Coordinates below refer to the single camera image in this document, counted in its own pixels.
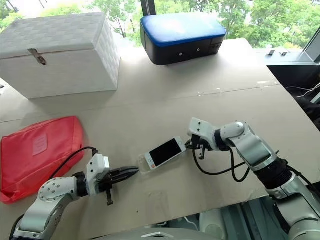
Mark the blue and black case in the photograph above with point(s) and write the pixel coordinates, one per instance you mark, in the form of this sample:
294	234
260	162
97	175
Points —
180	35

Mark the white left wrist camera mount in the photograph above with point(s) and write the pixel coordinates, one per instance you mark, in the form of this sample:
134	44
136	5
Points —
96	165

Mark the white woven storage box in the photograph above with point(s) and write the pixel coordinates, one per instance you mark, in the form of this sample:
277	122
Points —
57	55

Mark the grey window frame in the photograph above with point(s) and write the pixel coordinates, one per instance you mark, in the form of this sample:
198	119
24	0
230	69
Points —
312	48

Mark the black window post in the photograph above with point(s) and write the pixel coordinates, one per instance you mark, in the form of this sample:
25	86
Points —
148	7

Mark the red fabric pouch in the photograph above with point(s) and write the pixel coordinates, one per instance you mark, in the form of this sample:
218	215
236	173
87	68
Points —
37	155

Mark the black side desk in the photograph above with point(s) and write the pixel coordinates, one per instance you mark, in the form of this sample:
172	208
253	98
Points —
300	75

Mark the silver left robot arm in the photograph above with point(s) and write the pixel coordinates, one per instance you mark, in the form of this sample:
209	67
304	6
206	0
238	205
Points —
50	195

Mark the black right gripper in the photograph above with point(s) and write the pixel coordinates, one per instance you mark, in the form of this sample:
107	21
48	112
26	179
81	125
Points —
201	143

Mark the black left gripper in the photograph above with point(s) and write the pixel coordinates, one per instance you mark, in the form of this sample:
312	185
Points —
107	180

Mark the white smartphone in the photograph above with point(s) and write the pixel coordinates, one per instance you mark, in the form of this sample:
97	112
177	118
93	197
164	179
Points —
165	152

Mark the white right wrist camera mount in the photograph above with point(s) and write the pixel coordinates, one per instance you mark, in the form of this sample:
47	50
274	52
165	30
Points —
201	127

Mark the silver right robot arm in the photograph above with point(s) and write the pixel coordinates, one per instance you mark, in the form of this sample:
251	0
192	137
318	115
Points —
252	147

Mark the clear plastic phone case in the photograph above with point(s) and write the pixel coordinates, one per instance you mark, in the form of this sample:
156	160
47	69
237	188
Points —
146	167

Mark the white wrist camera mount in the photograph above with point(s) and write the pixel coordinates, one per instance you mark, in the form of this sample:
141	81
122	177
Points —
96	165
201	127

